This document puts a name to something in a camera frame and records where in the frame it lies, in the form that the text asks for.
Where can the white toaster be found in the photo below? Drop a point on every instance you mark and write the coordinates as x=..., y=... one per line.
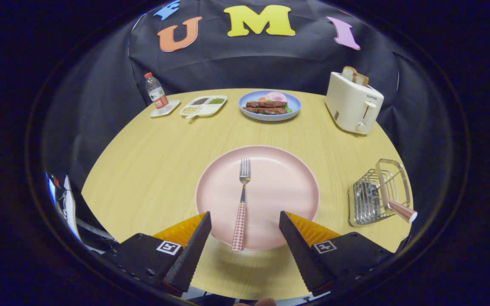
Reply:
x=351, y=106

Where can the white divided condiment dish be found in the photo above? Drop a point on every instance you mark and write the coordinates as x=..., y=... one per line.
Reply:
x=207, y=111

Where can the blue plate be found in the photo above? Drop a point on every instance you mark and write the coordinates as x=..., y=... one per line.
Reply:
x=296, y=106

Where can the black backdrop cloth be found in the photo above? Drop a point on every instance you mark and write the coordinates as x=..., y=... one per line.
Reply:
x=249, y=63

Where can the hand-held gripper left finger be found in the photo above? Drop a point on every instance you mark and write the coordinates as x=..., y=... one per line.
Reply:
x=189, y=259

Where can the green lettuce leaf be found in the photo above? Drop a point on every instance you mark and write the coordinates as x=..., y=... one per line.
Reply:
x=288, y=109

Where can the pink round food slice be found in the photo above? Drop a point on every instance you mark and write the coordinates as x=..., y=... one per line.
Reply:
x=276, y=96

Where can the brown sausage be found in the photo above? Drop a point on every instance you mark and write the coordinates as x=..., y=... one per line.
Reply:
x=265, y=110
x=266, y=104

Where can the clear water bottle red cap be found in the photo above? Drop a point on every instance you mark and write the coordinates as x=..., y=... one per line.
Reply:
x=158, y=96

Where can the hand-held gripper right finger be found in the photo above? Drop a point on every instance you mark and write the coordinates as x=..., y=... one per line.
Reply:
x=302, y=259

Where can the pink plate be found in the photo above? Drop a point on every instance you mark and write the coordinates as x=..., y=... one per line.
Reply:
x=279, y=187

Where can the small white square coaster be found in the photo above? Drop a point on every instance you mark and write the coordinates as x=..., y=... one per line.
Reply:
x=173, y=106

